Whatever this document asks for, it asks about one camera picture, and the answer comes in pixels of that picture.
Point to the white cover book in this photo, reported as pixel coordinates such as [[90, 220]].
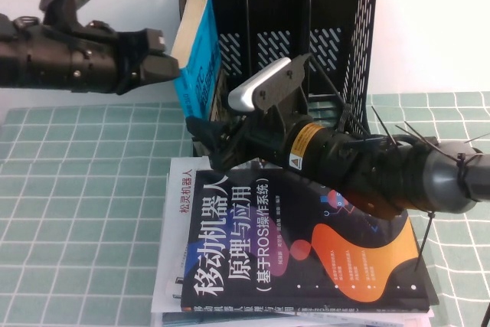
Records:
[[172, 227]]

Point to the black orange robotics book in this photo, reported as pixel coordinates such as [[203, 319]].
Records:
[[268, 250]]

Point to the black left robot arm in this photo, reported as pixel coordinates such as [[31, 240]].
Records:
[[46, 63]]

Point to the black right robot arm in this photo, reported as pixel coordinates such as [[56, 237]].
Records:
[[440, 177]]

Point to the blue grey DTC book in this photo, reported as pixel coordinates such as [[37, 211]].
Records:
[[201, 47]]

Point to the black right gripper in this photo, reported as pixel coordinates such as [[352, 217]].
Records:
[[256, 139]]

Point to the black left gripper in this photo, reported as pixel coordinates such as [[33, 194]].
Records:
[[130, 63]]

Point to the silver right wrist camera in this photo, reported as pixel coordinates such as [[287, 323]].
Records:
[[250, 87]]

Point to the dark right camera bracket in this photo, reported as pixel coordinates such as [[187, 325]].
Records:
[[281, 86]]

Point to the green checked tablecloth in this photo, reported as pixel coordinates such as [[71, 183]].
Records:
[[76, 208]]

